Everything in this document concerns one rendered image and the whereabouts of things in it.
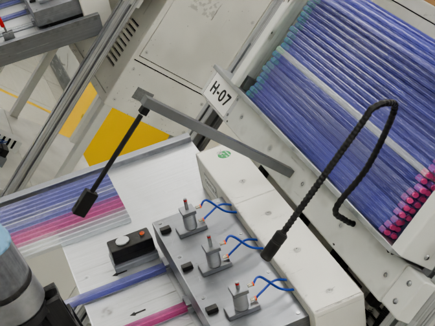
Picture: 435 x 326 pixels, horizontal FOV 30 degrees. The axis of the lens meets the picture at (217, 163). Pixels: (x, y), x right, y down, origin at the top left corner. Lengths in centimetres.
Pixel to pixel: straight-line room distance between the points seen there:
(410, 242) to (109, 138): 352
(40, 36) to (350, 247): 137
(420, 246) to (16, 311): 54
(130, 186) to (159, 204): 10
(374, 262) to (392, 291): 6
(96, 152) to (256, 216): 326
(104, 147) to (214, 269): 331
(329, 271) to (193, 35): 140
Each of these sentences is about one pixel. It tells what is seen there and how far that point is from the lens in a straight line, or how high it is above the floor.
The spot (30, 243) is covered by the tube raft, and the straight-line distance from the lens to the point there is 155.
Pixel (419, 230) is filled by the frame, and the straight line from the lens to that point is 113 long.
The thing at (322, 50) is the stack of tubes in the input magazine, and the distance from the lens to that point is 144.
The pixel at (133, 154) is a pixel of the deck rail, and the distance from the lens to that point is 170.
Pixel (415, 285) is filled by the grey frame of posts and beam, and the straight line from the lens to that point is 116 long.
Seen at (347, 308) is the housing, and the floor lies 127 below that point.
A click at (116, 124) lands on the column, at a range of 451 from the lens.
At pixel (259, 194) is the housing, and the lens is 140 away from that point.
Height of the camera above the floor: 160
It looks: 13 degrees down
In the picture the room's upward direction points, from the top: 34 degrees clockwise
